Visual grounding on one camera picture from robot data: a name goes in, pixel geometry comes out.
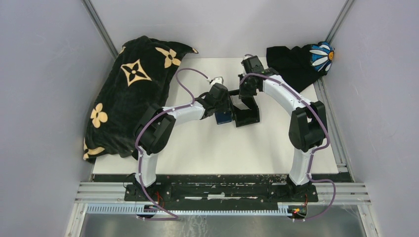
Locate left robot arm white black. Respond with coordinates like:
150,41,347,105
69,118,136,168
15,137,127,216
135,83,230,201

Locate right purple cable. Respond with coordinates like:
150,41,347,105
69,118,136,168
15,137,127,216
239,53,336,222

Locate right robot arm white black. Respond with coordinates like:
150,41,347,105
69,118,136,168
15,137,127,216
239,54,330,201

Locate black card tray stand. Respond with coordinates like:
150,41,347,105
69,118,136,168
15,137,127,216
229,89,260,127

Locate black cloth with blue flower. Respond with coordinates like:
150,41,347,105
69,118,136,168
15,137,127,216
266,41,335,93

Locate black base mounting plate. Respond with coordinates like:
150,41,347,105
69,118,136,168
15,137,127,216
124,183,319,211

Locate purple cable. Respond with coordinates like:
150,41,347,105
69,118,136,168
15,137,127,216
134,67,213,221
239,53,336,222

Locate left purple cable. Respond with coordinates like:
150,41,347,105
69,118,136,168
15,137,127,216
134,67,213,221

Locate aluminium frame rails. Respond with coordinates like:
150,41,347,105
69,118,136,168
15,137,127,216
65,157,372,237

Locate blue leather card holder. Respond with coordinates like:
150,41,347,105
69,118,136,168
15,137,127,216
214,111,233,125

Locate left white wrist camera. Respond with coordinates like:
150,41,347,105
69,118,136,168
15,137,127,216
207,77,224,85

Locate stack of credit cards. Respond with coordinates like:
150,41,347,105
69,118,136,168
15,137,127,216
230,95,249,110

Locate black blanket with beige flowers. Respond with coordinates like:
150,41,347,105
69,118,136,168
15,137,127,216
83,36,198,160

